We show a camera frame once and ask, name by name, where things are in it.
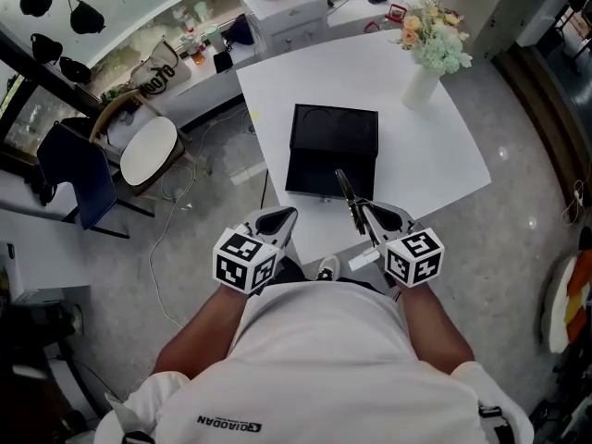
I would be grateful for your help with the grey desk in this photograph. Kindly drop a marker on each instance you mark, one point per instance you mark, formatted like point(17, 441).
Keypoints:
point(41, 257)

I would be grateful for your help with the small orange cushion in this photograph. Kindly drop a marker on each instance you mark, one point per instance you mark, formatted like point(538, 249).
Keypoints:
point(577, 327)

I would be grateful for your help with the dark blue chair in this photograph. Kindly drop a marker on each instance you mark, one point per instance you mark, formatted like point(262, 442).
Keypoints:
point(78, 174)

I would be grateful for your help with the white window bench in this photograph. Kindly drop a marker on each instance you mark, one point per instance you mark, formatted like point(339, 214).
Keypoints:
point(203, 90)

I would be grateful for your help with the person's white shirt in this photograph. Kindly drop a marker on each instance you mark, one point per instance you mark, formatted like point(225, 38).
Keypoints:
point(319, 363)

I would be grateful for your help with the white tumbler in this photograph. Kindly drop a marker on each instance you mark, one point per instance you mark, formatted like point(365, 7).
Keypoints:
point(215, 40)

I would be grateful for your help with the person's right forearm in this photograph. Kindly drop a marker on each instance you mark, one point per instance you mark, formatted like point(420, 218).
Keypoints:
point(437, 331)

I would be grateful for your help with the person's right white shoe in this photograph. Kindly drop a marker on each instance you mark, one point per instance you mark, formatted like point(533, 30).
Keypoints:
point(328, 268)

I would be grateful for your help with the black cap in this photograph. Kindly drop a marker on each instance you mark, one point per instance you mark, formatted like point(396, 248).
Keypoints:
point(76, 70)
point(46, 49)
point(87, 16)
point(36, 0)

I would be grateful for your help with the small black pouch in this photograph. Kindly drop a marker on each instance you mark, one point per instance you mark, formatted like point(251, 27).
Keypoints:
point(222, 62)

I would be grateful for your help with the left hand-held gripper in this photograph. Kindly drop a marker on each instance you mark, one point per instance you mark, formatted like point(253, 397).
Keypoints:
point(240, 259)

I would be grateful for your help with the black box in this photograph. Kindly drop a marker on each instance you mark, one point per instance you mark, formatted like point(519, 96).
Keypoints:
point(333, 127)

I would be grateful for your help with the white round floor seat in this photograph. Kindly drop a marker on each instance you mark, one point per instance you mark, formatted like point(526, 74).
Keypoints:
point(555, 308)

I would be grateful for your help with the yellow cushion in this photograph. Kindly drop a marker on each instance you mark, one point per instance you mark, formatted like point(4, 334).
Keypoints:
point(575, 307)

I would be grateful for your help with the person's left forearm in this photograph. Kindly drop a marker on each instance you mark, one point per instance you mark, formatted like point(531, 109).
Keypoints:
point(203, 336)

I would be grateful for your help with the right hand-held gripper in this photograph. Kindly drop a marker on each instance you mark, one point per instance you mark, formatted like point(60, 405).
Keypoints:
point(414, 257)

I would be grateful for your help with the white water dispenser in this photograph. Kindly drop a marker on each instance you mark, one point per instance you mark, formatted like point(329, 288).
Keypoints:
point(289, 21)

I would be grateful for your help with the white vase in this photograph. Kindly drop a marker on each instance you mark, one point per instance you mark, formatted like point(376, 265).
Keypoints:
point(420, 88)

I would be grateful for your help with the large orange cushion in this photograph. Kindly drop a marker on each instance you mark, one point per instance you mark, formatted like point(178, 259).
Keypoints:
point(582, 273)

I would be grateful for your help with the red framed clear box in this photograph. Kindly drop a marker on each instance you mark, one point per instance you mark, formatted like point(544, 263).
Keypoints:
point(372, 27)
point(397, 13)

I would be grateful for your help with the dark blue bag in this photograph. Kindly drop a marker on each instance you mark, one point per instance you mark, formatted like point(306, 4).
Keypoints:
point(239, 30)

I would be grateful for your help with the person's black shorts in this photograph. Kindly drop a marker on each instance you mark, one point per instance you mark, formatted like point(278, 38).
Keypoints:
point(289, 271)

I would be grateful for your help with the white table with black legs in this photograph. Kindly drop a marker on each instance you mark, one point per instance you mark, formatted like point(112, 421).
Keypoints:
point(324, 77)

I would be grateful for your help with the glass tea pitcher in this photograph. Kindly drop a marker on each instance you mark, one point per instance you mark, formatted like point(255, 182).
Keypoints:
point(196, 53)

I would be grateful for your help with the beige tote bag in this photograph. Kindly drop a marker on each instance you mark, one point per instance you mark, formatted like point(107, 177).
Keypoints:
point(159, 74)

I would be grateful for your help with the wooden chair with white cushion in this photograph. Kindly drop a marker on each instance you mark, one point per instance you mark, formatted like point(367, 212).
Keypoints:
point(148, 151)

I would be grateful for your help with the green potted plant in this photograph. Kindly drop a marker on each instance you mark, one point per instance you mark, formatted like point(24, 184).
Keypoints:
point(115, 94)

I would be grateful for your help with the pastel flower bouquet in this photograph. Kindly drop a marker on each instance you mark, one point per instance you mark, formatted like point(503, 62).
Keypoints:
point(437, 46)

